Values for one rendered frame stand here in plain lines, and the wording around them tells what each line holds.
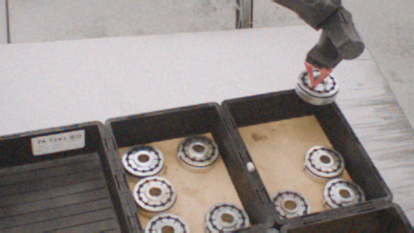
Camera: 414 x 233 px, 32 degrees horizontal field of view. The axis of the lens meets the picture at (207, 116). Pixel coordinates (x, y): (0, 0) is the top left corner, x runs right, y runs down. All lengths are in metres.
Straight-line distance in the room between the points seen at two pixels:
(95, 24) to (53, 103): 1.43
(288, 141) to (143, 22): 1.76
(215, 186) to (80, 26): 1.88
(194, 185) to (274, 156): 0.23
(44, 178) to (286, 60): 0.94
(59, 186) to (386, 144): 0.96
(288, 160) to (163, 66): 0.59
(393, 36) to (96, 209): 2.36
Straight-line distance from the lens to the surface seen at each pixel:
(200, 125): 1.85
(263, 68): 2.28
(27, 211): 1.71
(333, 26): 1.61
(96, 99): 2.13
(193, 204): 1.72
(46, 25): 3.51
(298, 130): 1.93
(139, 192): 1.70
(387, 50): 3.65
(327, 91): 1.76
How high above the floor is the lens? 2.20
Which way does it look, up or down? 45 degrees down
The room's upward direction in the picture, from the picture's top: 8 degrees clockwise
